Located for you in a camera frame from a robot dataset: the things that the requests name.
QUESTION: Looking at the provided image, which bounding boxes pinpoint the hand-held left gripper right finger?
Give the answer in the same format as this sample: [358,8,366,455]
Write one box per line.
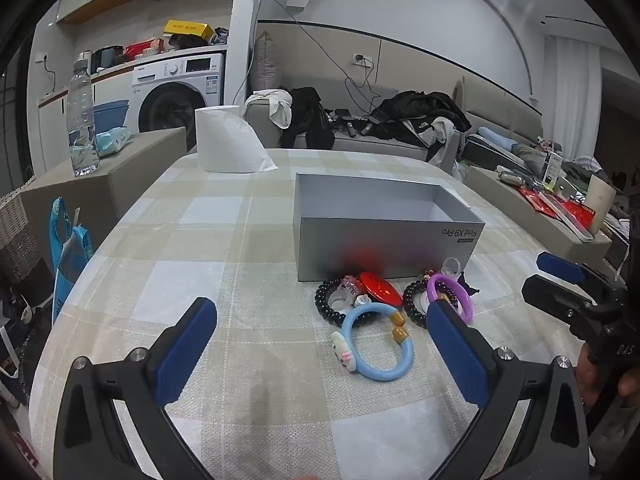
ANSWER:
[425,300,591,480]

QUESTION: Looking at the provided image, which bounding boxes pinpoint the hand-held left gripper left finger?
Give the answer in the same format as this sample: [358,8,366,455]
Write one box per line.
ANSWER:
[52,297,221,480]

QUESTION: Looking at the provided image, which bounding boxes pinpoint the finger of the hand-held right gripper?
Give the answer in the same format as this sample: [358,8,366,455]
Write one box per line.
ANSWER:
[521,275,603,327]
[536,252,626,288]

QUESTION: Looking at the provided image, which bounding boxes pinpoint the blue bangle with cat charm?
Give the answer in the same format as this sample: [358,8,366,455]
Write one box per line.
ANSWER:
[330,303,415,382]

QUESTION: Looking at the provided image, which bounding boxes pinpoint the purple ring bangle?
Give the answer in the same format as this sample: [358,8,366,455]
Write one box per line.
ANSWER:
[426,272,474,322]

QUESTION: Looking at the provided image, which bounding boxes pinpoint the black spiral hair tie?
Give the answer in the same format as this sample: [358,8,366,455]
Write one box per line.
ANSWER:
[402,280,441,330]

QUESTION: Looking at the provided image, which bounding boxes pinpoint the red round badge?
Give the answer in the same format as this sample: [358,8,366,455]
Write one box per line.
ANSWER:
[357,271,404,308]

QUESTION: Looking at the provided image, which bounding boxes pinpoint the clear pink trinket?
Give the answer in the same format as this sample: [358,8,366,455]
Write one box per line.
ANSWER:
[330,276,366,308]

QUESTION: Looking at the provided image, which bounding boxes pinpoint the grey cardboard box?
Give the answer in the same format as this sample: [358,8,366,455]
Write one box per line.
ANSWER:
[293,172,487,283]

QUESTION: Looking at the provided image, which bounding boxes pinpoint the black bead bracelet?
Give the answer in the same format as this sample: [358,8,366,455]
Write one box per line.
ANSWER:
[314,278,351,321]

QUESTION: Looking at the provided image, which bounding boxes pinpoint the person's right hand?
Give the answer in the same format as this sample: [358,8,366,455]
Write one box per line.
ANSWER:
[574,359,602,412]

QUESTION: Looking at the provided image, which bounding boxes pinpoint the beige low table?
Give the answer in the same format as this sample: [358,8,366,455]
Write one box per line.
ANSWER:
[465,165,613,263]

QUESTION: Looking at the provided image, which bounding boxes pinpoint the red envelopes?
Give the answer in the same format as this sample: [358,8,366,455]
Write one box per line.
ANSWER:
[517,185,608,231]

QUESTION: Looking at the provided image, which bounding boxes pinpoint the cream cylinder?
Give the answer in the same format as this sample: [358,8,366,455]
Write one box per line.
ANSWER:
[587,174,617,236]

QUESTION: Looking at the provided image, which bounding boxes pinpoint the checked tablecloth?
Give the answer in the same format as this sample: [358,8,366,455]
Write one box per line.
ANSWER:
[27,147,601,480]

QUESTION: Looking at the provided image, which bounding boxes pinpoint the blue shopping bag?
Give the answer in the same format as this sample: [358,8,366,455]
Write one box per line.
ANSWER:
[48,197,94,326]

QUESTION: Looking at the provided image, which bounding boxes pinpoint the light blue folded bedding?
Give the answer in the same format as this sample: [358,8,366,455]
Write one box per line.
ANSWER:
[477,127,516,148]

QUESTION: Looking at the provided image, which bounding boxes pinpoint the grey white jacket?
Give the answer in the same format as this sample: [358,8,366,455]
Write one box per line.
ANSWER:
[400,116,461,171]

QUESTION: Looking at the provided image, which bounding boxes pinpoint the white curtain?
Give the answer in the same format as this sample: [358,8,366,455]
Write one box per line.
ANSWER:
[545,35,601,161]

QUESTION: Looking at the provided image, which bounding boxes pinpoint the beige side cabinet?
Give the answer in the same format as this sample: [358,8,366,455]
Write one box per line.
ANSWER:
[20,126,188,261]

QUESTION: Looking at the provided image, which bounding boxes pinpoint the wicker basket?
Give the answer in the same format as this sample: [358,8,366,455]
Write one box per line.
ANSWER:
[0,191,41,286]

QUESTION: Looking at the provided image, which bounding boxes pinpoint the black jacket pile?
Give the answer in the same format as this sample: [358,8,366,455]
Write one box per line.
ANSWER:
[372,90,473,148]

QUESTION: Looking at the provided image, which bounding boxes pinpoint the grey sofa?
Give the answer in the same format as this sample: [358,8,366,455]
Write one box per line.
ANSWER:
[245,85,546,171]

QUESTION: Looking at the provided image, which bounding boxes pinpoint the white toilet paper roll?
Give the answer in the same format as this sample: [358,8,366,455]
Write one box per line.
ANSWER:
[194,105,279,173]

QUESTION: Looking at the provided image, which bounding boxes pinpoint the wet wipes pack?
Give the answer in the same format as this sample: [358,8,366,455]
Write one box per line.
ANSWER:
[95,126,132,157]

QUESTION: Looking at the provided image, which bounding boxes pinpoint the white washing machine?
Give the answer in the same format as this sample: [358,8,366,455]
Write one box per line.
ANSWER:
[131,53,227,136]

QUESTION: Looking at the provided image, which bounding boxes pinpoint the clear water bottle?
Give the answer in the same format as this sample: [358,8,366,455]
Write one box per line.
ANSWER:
[66,57,101,177]

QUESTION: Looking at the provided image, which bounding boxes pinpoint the blue plastic basin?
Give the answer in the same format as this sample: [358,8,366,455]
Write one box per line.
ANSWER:
[93,100,130,131]

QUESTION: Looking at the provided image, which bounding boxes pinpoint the white cloth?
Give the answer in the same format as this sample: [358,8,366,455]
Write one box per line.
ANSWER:
[252,89,293,129]

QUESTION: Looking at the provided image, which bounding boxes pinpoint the black clothes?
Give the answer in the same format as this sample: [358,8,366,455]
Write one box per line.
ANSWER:
[280,87,336,150]

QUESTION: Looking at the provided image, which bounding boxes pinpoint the grey pillow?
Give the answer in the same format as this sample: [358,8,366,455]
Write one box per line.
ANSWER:
[248,30,282,95]

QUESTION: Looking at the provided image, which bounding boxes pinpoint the red bag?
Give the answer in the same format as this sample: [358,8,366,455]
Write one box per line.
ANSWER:
[125,40,166,59]

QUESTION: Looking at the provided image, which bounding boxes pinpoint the black kitchen appliance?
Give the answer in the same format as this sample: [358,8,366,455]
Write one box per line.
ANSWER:
[95,46,125,67]

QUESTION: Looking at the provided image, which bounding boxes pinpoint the yellow box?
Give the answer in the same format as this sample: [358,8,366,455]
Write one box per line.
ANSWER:
[164,20,217,43]

